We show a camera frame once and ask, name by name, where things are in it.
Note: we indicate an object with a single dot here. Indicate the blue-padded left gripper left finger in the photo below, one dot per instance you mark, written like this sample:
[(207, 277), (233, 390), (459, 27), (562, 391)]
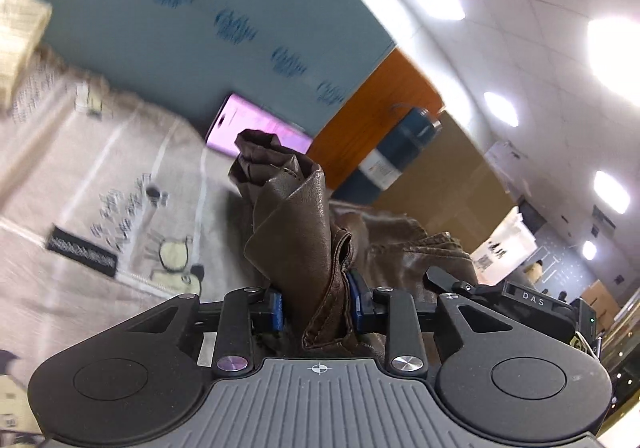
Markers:
[(244, 314)]

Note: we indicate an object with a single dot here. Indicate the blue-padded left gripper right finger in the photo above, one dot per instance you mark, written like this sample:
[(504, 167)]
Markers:
[(392, 313)]

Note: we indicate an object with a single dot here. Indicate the brown leather jacket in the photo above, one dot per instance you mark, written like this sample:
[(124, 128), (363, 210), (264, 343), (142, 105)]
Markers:
[(305, 244)]

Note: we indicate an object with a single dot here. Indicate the dark blue bottle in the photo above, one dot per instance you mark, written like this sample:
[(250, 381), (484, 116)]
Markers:
[(385, 163)]

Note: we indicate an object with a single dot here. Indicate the brown cardboard box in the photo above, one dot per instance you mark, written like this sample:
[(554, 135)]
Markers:
[(450, 187)]

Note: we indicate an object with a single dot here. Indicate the pink-screen smartphone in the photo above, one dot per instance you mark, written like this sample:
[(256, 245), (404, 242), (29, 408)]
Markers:
[(237, 114)]

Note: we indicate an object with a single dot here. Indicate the orange cardboard box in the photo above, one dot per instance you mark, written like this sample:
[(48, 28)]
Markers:
[(392, 90)]

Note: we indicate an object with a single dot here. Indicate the blue cardboard box right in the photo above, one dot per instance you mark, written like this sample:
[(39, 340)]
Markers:
[(299, 59)]

